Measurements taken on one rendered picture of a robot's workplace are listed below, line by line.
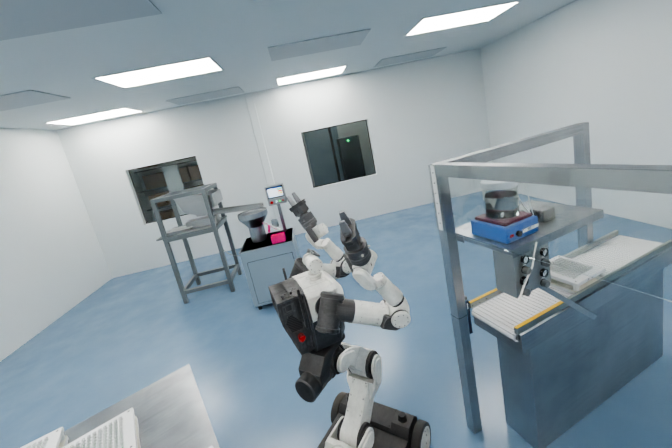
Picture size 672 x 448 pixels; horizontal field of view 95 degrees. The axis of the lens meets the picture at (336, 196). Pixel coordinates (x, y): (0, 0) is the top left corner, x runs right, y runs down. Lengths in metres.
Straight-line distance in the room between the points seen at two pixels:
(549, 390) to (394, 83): 5.52
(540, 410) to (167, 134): 6.29
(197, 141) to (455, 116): 5.15
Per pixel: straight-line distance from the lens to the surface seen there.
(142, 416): 1.86
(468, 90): 7.19
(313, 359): 1.58
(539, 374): 2.08
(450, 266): 1.74
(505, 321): 1.83
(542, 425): 2.30
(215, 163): 6.38
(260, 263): 3.74
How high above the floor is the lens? 1.85
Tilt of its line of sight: 11 degrees down
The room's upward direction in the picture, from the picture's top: 12 degrees counter-clockwise
